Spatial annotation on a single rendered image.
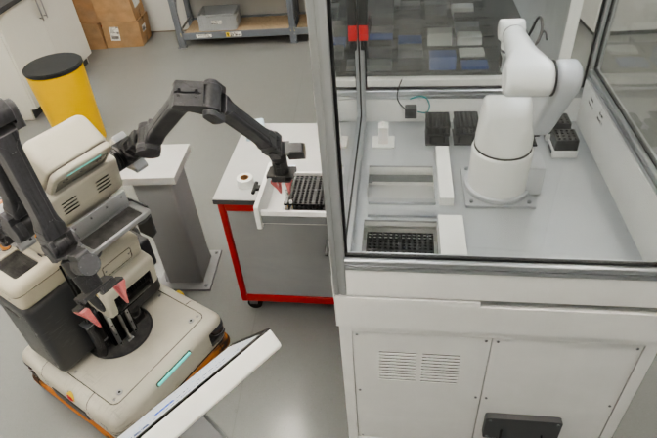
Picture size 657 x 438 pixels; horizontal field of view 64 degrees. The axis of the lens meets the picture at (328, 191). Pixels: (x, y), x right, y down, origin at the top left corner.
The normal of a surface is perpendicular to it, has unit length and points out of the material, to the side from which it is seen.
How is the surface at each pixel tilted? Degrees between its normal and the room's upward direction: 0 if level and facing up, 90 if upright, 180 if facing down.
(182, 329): 0
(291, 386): 0
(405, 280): 90
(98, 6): 90
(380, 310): 90
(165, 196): 90
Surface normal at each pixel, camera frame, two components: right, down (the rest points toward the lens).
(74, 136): 0.52, -0.38
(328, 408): -0.07, -0.78
